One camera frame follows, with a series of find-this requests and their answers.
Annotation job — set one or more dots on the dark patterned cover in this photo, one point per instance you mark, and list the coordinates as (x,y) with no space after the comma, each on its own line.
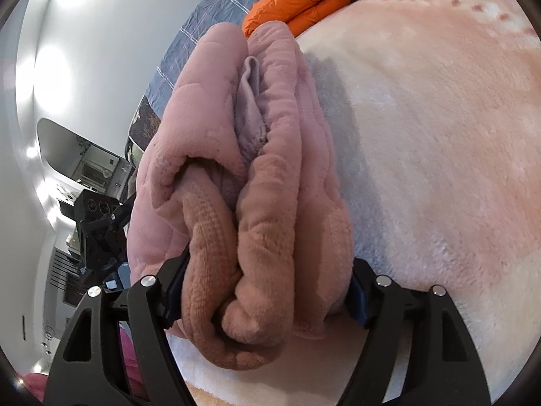
(146,122)

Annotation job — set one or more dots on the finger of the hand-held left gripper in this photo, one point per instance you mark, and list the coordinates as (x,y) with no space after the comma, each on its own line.
(123,211)

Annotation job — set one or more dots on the green cushion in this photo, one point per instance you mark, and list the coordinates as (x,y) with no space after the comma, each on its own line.
(134,154)

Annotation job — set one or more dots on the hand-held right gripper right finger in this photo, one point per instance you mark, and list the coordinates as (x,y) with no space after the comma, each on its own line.
(359,300)

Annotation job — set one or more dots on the orange puffer jacket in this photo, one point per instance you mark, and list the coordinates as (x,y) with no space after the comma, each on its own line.
(296,0)

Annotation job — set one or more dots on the cream and pink printed blanket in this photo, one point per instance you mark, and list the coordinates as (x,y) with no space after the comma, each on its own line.
(422,135)

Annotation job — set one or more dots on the pink fleece garment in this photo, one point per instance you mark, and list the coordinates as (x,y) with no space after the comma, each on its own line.
(262,203)

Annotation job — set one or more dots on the blue striped sheet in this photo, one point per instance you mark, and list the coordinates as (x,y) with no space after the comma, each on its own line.
(203,21)

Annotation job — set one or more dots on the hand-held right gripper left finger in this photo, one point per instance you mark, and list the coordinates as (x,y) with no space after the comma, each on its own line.
(175,296)

